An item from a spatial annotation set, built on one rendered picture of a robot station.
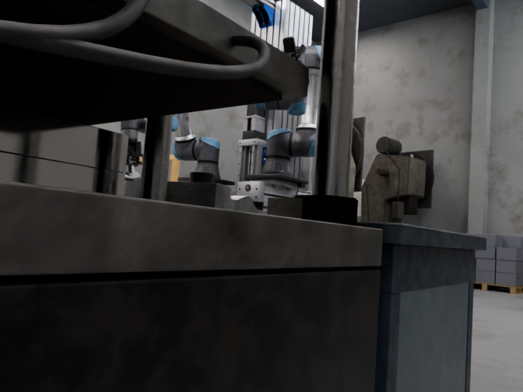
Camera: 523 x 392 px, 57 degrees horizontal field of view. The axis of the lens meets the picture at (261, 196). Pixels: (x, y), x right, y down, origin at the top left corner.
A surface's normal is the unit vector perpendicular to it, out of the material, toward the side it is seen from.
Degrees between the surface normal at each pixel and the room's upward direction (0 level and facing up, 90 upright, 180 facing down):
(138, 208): 90
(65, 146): 90
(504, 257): 90
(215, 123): 90
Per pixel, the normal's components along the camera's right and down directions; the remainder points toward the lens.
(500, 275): -0.64, -0.11
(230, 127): 0.76, 0.00
